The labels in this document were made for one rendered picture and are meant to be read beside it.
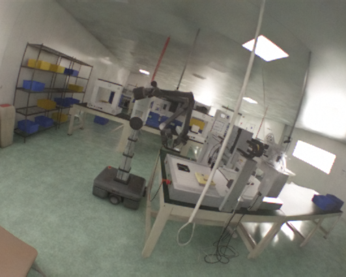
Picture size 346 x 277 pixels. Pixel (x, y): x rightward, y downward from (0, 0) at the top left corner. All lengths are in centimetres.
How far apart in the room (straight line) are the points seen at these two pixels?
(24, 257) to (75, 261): 62
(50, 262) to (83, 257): 32
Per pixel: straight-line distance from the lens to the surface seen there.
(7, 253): 112
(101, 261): 159
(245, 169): 122
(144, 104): 175
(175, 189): 114
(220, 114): 726
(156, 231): 135
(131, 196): 197
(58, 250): 164
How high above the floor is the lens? 140
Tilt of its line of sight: 12 degrees down
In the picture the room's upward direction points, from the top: 20 degrees clockwise
